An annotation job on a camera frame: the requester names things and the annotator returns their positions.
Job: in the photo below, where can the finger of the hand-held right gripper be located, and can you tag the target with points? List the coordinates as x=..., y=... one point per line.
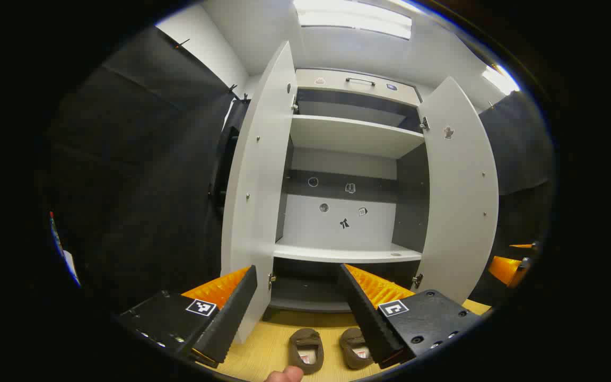
x=523, y=246
x=504, y=269

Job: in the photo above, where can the white and grey shoe cabinet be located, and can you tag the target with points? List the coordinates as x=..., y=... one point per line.
x=348, y=135

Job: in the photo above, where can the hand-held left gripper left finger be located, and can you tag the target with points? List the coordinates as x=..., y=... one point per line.
x=231, y=318

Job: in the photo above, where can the brown fuzzy shoe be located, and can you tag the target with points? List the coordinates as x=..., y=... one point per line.
x=305, y=339
x=355, y=345

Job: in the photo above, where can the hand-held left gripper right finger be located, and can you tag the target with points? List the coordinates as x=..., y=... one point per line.
x=369, y=318

